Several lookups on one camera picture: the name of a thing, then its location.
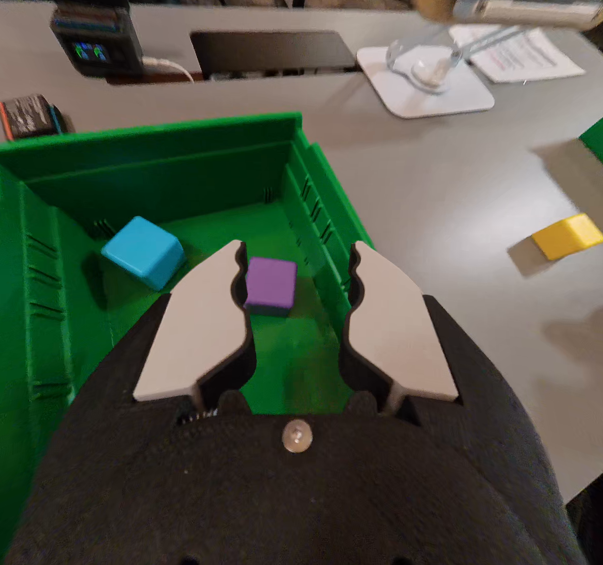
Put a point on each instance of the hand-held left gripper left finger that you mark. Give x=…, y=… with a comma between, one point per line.
x=198, y=334

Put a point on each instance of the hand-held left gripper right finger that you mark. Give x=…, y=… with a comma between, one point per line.
x=400, y=338

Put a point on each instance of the purple cube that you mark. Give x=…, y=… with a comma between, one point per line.
x=271, y=284

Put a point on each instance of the blue cube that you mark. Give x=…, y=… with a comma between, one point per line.
x=143, y=249

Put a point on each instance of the green plastic bin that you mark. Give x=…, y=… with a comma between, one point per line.
x=593, y=140
x=141, y=164

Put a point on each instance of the yellow cube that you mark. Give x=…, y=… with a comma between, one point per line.
x=570, y=237

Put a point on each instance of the grey desk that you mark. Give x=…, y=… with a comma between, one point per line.
x=447, y=173

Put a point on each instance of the white board stand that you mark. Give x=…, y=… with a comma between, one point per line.
x=452, y=93

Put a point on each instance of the person's black clothed legs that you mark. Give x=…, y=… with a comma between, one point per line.
x=589, y=527

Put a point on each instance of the black rectangular block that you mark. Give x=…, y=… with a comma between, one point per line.
x=33, y=117

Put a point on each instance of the black small device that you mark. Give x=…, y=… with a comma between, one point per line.
x=108, y=42

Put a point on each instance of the laminated paper sheet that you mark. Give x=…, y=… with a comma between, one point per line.
x=527, y=56

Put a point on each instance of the grey table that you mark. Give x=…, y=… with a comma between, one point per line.
x=160, y=23

